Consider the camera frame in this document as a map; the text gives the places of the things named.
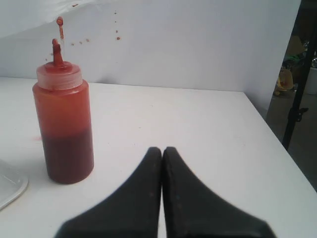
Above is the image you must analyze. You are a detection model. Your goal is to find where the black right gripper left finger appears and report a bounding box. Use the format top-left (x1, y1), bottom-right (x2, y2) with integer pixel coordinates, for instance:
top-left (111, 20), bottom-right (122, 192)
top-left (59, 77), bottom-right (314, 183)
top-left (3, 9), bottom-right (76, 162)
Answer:
top-left (55, 147), bottom-right (162, 238)

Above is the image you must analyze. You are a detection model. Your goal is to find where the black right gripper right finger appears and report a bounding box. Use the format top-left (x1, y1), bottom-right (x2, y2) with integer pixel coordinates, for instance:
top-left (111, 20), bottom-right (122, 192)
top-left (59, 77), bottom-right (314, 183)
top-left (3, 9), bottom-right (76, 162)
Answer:
top-left (161, 147), bottom-right (275, 238)

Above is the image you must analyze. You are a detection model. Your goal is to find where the red squeeze sauce bottle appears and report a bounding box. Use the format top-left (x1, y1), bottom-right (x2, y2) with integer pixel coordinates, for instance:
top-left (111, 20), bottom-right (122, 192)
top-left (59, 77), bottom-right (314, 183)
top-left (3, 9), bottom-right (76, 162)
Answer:
top-left (32, 39), bottom-right (94, 184)

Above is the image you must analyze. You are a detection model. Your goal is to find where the white rectangular plastic tray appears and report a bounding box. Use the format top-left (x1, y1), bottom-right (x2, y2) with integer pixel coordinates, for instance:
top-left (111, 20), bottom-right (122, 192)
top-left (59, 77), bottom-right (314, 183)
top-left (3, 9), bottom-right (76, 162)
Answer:
top-left (0, 160), bottom-right (29, 210)

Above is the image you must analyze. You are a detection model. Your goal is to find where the yellow toy in background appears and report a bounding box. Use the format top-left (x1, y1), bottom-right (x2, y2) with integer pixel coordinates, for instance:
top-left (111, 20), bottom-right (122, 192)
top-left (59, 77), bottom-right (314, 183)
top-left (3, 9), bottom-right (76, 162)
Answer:
top-left (273, 67), bottom-right (294, 96)

